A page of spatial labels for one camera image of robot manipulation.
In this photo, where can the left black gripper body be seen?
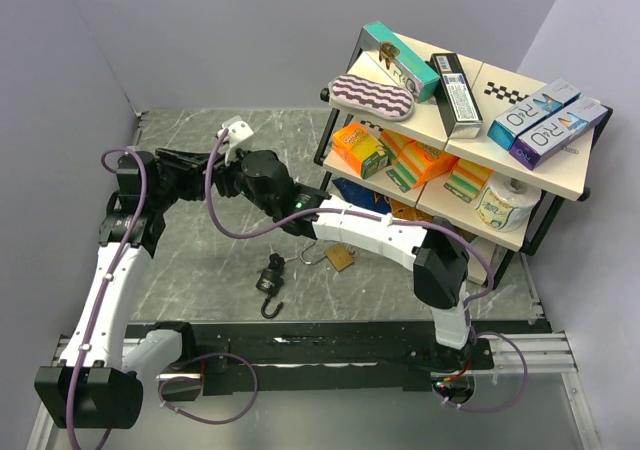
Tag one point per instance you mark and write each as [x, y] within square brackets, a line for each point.
[180, 177]

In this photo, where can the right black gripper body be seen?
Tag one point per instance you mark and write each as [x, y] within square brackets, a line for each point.
[230, 179]

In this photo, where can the black-headed keys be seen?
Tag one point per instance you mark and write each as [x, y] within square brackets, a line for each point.
[278, 262]

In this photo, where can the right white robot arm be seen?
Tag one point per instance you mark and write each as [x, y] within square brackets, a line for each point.
[434, 253]

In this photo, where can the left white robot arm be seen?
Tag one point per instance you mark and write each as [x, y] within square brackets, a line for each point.
[96, 384]

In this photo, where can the orange green box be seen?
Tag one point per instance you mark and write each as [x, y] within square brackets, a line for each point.
[360, 150]

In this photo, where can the blue snack bag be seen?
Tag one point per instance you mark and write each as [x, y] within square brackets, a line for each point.
[361, 196]

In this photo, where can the brass padlock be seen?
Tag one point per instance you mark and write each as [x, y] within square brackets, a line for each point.
[338, 255]

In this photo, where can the striped sponge pack behind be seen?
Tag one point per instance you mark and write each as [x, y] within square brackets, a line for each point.
[393, 143]

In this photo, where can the striped sponge pack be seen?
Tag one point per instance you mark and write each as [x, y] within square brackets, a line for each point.
[393, 143]
[466, 179]

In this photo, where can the orange snack pack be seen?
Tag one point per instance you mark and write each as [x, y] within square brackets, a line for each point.
[407, 212]

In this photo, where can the pink wavy eye mask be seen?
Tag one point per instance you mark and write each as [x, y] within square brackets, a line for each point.
[388, 102]

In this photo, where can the orange sponge pack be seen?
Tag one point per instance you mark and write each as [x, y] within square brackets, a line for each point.
[417, 164]

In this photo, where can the teal box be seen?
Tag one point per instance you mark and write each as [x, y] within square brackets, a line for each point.
[405, 67]

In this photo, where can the black silver box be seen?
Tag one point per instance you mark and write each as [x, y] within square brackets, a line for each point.
[458, 109]

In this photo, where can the toilet paper roll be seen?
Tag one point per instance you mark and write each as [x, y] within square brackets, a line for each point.
[505, 203]

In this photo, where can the blue toothpaste box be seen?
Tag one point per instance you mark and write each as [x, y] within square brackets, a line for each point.
[531, 111]

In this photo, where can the purple toothpaste box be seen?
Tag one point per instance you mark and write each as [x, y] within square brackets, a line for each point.
[541, 142]

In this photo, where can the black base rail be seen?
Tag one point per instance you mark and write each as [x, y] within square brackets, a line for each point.
[241, 357]

